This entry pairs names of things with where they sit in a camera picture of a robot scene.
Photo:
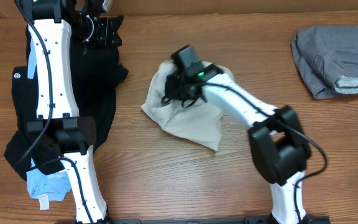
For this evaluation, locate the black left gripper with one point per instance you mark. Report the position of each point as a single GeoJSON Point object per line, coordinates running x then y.
{"type": "Point", "coordinates": [107, 28]}

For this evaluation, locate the grey folded shorts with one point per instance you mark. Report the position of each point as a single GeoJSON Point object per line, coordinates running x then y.
{"type": "Point", "coordinates": [327, 59]}

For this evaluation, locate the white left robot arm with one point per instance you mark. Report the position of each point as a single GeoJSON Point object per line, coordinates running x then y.
{"type": "Point", "coordinates": [58, 125]}

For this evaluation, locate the light blue garment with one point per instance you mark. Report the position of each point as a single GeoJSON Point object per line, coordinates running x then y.
{"type": "Point", "coordinates": [47, 183]}

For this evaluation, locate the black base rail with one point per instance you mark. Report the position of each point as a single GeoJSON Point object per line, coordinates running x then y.
{"type": "Point", "coordinates": [309, 219]}

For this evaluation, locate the beige cotton shorts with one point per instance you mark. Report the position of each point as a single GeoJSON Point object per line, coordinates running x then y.
{"type": "Point", "coordinates": [200, 123]}

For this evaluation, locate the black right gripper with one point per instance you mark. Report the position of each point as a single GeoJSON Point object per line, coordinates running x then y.
{"type": "Point", "coordinates": [169, 92]}

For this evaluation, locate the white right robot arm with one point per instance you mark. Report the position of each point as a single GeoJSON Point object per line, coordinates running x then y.
{"type": "Point", "coordinates": [277, 143]}

